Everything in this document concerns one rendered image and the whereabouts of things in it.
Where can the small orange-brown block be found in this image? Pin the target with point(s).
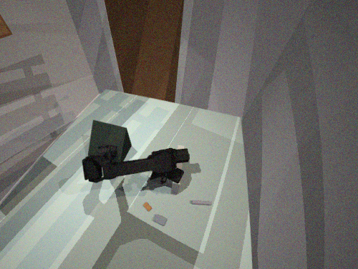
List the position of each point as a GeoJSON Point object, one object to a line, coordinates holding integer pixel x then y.
{"type": "Point", "coordinates": [147, 206]}

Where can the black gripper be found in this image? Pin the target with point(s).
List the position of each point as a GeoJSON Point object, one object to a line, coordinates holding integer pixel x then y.
{"type": "Point", "coordinates": [175, 175]}

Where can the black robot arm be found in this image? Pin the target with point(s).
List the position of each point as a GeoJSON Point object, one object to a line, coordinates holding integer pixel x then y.
{"type": "Point", "coordinates": [160, 163]}

